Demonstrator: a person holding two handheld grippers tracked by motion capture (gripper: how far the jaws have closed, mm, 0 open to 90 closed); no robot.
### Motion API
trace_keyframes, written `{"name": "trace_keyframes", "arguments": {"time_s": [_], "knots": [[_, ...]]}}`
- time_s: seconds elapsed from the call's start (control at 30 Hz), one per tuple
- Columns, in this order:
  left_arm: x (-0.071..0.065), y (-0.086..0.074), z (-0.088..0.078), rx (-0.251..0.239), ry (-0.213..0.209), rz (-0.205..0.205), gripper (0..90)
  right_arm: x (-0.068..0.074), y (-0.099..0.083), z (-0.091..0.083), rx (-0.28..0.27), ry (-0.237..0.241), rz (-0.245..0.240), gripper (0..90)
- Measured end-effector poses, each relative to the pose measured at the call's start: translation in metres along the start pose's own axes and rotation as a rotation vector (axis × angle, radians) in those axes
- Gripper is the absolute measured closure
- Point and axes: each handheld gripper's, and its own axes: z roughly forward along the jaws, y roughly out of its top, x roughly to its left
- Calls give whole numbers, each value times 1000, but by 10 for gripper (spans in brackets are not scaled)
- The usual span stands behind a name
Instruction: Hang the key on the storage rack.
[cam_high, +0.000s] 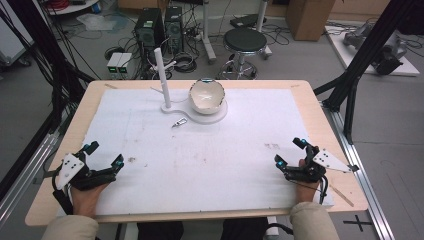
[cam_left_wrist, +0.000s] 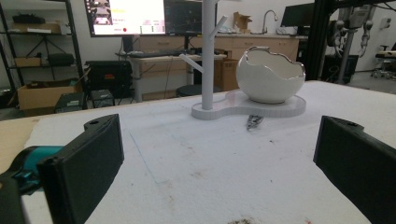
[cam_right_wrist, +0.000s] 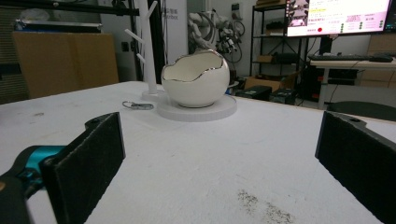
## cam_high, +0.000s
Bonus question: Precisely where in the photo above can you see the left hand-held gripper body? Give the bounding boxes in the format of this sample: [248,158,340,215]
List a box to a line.
[51,149,118,193]

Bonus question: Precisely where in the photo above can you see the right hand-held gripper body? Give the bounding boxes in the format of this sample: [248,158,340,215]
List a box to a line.
[283,145,360,184]

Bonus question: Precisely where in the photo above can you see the person's right hand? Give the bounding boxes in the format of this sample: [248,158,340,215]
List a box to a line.
[295,158,323,203]

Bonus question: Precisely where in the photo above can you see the person's left hand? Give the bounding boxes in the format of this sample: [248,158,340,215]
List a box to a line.
[69,181,112,218]

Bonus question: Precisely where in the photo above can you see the thin wooden stick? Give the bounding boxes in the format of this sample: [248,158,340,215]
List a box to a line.
[327,183,355,208]

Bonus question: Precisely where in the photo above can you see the person's right leg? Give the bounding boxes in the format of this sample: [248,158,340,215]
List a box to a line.
[219,217,270,240]

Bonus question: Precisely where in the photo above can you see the person's leg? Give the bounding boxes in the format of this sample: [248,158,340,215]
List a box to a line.
[136,221,185,240]
[219,217,270,240]

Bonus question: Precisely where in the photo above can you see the person's left leg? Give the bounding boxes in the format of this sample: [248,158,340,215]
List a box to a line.
[136,221,185,240]

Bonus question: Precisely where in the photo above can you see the white table mat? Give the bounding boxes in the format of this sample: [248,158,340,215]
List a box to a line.
[56,87,335,218]

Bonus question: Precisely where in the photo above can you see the white box with green display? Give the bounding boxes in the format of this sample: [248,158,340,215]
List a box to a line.
[116,52,134,75]
[106,52,124,75]

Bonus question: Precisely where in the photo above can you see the white stand with pole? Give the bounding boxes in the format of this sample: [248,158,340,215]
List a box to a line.
[153,47,229,126]

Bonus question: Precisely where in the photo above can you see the white platform board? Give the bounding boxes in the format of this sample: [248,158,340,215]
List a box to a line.
[324,24,421,77]

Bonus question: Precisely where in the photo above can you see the white eggshell-shaped bowl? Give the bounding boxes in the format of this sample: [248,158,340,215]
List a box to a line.
[188,77,227,116]

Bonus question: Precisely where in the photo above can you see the black round stool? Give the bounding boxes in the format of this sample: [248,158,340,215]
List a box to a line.
[217,27,270,81]

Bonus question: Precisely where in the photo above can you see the cardboard box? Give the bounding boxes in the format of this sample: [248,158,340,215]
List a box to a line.
[285,0,336,42]

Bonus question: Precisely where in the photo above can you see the clear plastic sheet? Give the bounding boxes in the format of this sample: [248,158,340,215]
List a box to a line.
[76,12,130,33]

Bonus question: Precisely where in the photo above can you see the white desk leg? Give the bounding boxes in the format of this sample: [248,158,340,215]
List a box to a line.
[255,0,273,61]
[200,0,218,65]

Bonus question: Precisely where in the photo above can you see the large black computer tower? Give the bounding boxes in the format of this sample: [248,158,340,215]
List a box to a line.
[133,7,166,73]

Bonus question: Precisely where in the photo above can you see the flat black case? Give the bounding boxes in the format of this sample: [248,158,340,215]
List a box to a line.
[229,13,268,30]

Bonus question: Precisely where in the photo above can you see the round white table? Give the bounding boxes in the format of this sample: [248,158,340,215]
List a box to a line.
[41,0,101,16]

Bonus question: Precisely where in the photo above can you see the slim black computer tower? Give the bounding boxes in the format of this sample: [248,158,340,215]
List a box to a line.
[163,5,185,55]

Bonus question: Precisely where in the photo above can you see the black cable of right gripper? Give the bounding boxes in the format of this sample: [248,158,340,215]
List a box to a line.
[287,176,330,205]

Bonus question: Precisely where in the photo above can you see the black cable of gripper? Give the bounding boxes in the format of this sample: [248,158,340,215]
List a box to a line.
[287,176,330,205]
[51,165,74,216]

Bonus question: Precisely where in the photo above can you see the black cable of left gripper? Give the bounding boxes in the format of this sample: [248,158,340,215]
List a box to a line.
[51,165,74,216]

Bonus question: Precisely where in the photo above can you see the aluminium rail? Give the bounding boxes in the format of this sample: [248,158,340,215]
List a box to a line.
[0,132,62,222]
[321,100,396,240]

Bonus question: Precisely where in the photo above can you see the small metal key ring clasp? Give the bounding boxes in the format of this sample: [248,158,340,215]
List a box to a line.
[171,117,189,129]

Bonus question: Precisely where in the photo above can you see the black metal frame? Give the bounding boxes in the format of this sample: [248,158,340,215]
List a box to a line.
[313,0,424,145]
[0,0,97,201]

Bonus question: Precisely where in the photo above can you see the black cable coil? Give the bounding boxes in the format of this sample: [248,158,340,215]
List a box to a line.
[172,52,199,74]

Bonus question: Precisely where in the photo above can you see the red cable coil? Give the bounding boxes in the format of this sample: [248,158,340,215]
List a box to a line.
[46,0,71,11]

